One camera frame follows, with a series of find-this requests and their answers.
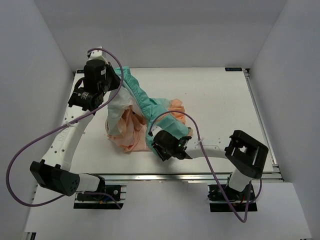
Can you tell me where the orange and teal jacket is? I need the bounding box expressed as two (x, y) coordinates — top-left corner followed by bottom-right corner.
(105, 66), (193, 153)

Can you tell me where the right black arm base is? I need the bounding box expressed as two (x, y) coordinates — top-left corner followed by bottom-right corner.
(207, 184), (258, 213)

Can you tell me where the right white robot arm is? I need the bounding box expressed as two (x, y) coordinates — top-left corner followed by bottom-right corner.
(148, 127), (269, 201)

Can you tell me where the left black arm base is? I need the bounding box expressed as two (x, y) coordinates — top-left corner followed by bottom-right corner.
(73, 183), (127, 210)

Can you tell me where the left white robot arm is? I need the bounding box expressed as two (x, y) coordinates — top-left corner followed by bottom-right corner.
(30, 59), (120, 200)

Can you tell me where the left blue table label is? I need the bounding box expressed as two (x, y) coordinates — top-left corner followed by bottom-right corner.
(76, 69), (85, 74)

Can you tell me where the blue table label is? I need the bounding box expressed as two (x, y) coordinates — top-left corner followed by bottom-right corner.
(76, 69), (85, 74)
(224, 67), (243, 72)

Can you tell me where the right blue table label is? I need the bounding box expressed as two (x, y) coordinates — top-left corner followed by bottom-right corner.
(224, 67), (243, 72)

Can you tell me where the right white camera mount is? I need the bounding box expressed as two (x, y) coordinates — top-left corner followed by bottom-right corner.
(148, 125), (163, 137)

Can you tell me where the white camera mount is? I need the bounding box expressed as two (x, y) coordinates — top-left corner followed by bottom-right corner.
(86, 46), (108, 64)
(148, 125), (163, 137)

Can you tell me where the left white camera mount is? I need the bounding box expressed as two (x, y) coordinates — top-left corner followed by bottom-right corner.
(86, 46), (108, 64)

